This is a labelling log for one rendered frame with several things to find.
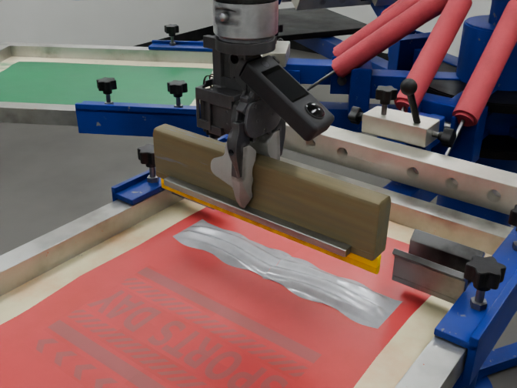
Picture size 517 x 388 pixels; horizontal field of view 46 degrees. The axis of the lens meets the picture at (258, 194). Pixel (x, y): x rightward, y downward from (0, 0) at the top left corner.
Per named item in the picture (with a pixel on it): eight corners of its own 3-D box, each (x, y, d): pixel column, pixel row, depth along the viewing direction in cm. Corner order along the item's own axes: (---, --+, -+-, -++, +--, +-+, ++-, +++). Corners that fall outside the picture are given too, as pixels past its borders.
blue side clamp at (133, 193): (135, 233, 100) (131, 195, 97) (115, 223, 103) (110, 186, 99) (249, 171, 121) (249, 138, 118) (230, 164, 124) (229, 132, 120)
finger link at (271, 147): (250, 175, 87) (242, 117, 81) (284, 186, 83) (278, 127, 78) (236, 185, 85) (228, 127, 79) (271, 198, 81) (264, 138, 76)
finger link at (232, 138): (245, 170, 78) (252, 103, 75) (256, 174, 77) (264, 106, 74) (221, 177, 74) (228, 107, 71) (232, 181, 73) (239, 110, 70)
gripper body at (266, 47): (234, 116, 82) (233, 25, 77) (286, 131, 78) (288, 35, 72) (195, 132, 77) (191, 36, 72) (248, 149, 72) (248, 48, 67)
